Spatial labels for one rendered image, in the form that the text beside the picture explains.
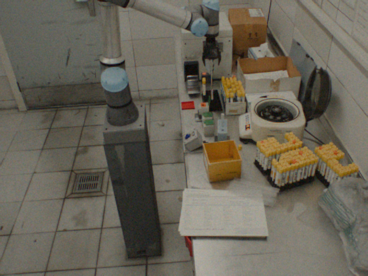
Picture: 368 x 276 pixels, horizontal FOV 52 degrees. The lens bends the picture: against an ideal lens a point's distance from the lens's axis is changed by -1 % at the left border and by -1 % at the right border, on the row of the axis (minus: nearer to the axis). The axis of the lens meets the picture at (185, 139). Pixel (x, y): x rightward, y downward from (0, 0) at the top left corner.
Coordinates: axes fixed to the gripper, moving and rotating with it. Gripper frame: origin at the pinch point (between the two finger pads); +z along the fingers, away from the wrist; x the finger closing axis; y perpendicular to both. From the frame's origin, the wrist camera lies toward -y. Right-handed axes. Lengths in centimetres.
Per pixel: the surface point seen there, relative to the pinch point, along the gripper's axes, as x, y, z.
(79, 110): 109, 144, 106
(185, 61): 11.6, 24.8, 4.8
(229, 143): -2.0, -46.2, 9.1
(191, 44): 7.7, 24.8, -5.0
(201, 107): 6.6, -15.2, 10.2
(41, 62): 134, 151, 57
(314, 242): -24, -93, 18
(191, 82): 9.1, 13.3, 12.5
